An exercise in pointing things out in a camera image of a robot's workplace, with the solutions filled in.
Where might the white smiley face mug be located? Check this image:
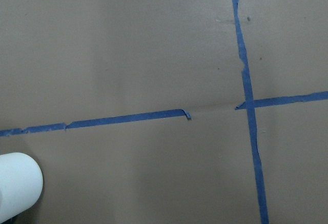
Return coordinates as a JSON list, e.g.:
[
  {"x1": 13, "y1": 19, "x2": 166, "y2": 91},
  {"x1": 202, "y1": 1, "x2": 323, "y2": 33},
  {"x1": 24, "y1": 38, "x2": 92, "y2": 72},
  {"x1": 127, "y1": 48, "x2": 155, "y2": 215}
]
[{"x1": 1, "y1": 152, "x2": 43, "y2": 223}]

